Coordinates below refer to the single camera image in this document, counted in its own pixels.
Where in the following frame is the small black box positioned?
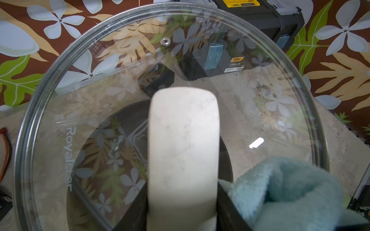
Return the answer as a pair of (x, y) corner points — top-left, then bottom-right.
(138, 62), (175, 98)

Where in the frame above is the dark frying pan white handle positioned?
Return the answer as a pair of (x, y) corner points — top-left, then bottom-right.
(66, 99), (234, 231)

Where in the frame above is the black toolbox yellow label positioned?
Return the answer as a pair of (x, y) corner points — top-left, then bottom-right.
(180, 1), (304, 81)

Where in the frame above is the glass pot lid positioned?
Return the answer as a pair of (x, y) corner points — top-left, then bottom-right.
(13, 1), (329, 231)

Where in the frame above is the light blue cloth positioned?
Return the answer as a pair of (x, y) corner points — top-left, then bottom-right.
(219, 157), (370, 231)

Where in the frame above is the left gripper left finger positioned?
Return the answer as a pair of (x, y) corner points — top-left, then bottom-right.
(113, 187), (148, 231)

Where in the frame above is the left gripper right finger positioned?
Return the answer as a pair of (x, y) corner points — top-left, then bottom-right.
(216, 183), (252, 231)

